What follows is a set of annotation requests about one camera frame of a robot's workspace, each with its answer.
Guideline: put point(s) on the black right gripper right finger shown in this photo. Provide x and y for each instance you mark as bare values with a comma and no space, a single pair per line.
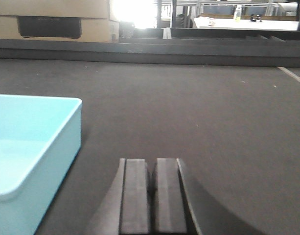
181,205

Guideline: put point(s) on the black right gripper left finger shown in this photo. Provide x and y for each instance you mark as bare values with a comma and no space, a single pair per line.
125,210

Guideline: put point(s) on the light teal plastic bin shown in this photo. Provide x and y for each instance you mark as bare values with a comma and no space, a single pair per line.
39,139

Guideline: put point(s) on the black conveyor belt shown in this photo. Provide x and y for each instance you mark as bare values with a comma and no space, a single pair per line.
236,128

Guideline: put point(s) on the white background table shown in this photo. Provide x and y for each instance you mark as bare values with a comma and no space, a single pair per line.
218,23

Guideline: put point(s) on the yellow bottle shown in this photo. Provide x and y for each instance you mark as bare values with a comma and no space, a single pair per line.
238,13

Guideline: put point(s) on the cardboard box with handle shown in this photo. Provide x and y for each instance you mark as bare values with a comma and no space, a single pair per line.
59,20

